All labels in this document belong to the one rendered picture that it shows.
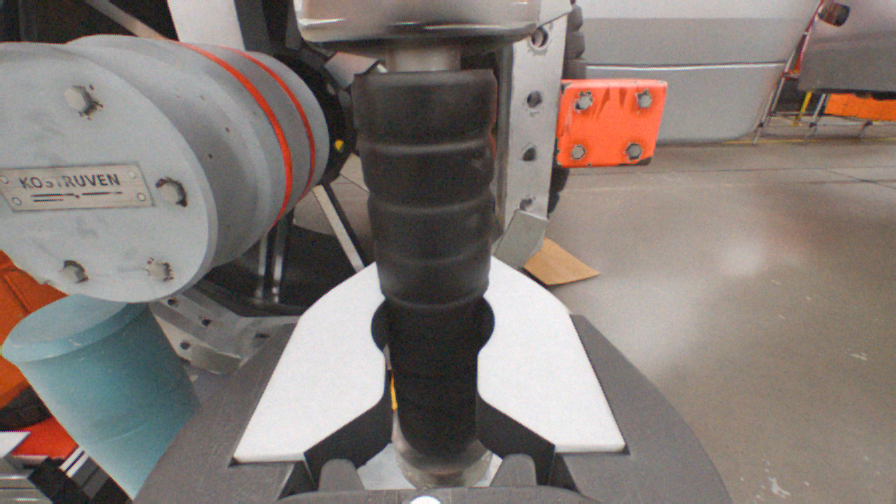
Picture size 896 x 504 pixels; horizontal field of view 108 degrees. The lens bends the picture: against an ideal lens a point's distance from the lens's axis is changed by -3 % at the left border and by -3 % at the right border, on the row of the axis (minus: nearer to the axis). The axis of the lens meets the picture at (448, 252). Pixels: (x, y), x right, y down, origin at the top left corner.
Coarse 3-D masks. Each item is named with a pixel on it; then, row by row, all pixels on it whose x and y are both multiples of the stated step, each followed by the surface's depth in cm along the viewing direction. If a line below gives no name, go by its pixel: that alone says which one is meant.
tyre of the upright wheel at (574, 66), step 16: (16, 0) 30; (576, 0) 32; (0, 16) 30; (16, 16) 31; (576, 16) 32; (0, 32) 31; (16, 32) 31; (576, 32) 33; (576, 48) 33; (576, 64) 34; (560, 176) 39; (224, 304) 46; (240, 304) 47
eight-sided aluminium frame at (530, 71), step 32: (0, 0) 28; (544, 0) 24; (544, 32) 26; (512, 64) 26; (544, 64) 26; (512, 96) 27; (544, 96) 28; (512, 128) 29; (544, 128) 29; (512, 160) 30; (544, 160) 30; (512, 192) 31; (544, 192) 31; (512, 224) 32; (544, 224) 32; (512, 256) 34; (64, 288) 35; (192, 288) 42; (160, 320) 37; (192, 320) 42; (224, 320) 42; (256, 320) 44; (288, 320) 44; (192, 352) 39; (224, 352) 39; (384, 352) 39
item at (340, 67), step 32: (32, 0) 30; (64, 0) 33; (96, 0) 32; (128, 0) 39; (160, 0) 43; (32, 32) 31; (64, 32) 34; (96, 32) 37; (128, 32) 41; (160, 32) 34; (288, 32) 34; (288, 64) 39; (320, 64) 35; (352, 64) 35; (480, 64) 47; (320, 96) 40; (352, 128) 38; (352, 160) 40; (320, 192) 42; (288, 224) 44; (256, 256) 53; (288, 256) 47; (320, 256) 59; (352, 256) 46; (224, 288) 45; (256, 288) 48; (288, 288) 50; (320, 288) 51
